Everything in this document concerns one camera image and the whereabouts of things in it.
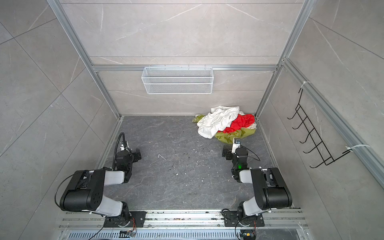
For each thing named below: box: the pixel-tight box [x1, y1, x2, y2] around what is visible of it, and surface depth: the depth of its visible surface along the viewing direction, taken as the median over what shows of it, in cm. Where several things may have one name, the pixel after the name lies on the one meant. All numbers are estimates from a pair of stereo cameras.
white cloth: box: [197, 106, 240, 139], surface depth 107 cm
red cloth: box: [217, 114, 256, 134], surface depth 103 cm
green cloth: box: [192, 114, 257, 145], surface depth 103 cm
